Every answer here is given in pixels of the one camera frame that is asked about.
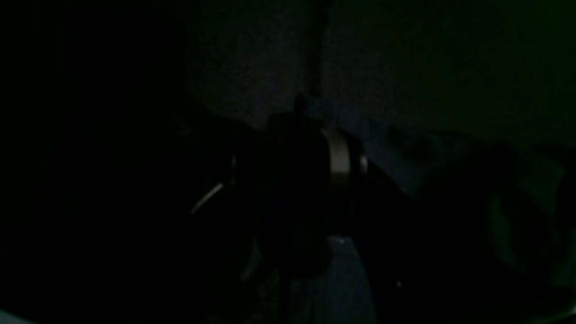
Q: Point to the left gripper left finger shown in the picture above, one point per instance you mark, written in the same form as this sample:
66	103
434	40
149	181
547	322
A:
251	220

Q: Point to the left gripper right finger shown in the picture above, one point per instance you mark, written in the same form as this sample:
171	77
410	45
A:
347	166

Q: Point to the dark navy t-shirt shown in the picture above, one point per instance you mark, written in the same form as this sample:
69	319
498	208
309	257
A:
439	209

